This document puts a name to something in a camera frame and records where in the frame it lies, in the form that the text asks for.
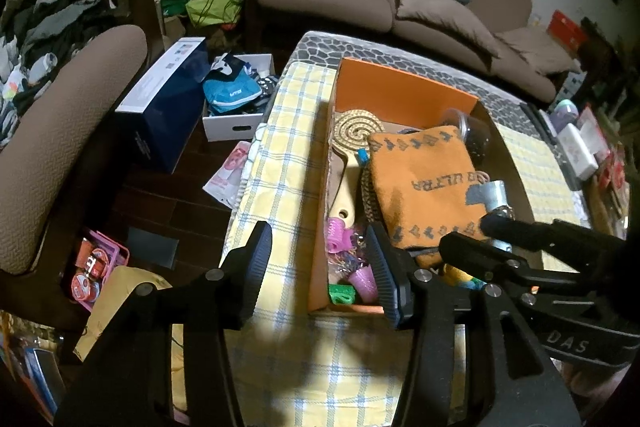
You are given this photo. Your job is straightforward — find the green hair roller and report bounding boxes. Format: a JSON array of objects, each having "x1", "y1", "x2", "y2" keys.
[{"x1": 328, "y1": 284, "x2": 357, "y2": 306}]

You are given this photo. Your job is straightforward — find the pink hair roller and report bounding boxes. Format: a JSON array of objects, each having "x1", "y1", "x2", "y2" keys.
[{"x1": 326, "y1": 217, "x2": 358, "y2": 255}]

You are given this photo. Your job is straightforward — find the silver metal carabiner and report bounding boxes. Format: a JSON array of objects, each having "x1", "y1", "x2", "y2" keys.
[{"x1": 464, "y1": 180, "x2": 516, "y2": 253}]

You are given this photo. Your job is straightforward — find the orange knitted sock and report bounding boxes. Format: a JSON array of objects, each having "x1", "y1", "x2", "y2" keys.
[{"x1": 369, "y1": 126, "x2": 486, "y2": 249}]

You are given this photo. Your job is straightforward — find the white tissue box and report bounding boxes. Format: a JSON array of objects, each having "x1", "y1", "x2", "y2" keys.
[{"x1": 558, "y1": 124, "x2": 598, "y2": 181}]

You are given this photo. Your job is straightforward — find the yellow plaid tablecloth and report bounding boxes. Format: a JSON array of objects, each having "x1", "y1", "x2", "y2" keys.
[{"x1": 169, "y1": 60, "x2": 586, "y2": 427}]

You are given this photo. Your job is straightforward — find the wooden hair brush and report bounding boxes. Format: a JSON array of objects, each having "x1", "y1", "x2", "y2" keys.
[{"x1": 329, "y1": 144, "x2": 362, "y2": 228}]

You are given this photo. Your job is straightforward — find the black remote control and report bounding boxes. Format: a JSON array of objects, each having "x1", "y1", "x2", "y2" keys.
[{"x1": 520, "y1": 103, "x2": 556, "y2": 145}]

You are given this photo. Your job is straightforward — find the clear jar black contents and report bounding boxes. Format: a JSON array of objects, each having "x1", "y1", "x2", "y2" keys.
[{"x1": 440, "y1": 108, "x2": 490, "y2": 167}]

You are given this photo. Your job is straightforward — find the pink plastic basket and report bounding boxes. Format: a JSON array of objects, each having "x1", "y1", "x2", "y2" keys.
[{"x1": 70, "y1": 231, "x2": 130, "y2": 311}]

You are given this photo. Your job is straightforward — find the navy white cardboard box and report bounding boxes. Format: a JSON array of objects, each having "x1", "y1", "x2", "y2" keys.
[{"x1": 115, "y1": 37, "x2": 209, "y2": 173}]

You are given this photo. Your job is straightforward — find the orange cardboard box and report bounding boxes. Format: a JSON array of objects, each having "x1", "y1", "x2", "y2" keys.
[{"x1": 307, "y1": 58, "x2": 536, "y2": 314}]

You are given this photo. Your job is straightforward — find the white storage box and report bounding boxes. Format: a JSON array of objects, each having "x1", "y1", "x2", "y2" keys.
[{"x1": 202, "y1": 53, "x2": 279, "y2": 142}]

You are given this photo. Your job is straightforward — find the brown office chair back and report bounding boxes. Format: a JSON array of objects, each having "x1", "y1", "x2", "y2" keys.
[{"x1": 1, "y1": 25, "x2": 148, "y2": 275}]

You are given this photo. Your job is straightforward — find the green plastic bag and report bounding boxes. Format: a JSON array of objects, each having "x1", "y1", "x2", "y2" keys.
[{"x1": 186, "y1": 0, "x2": 241, "y2": 27}]

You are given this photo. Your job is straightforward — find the brown throw pillow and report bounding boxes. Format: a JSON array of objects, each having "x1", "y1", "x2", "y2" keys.
[{"x1": 396, "y1": 0, "x2": 501, "y2": 57}]

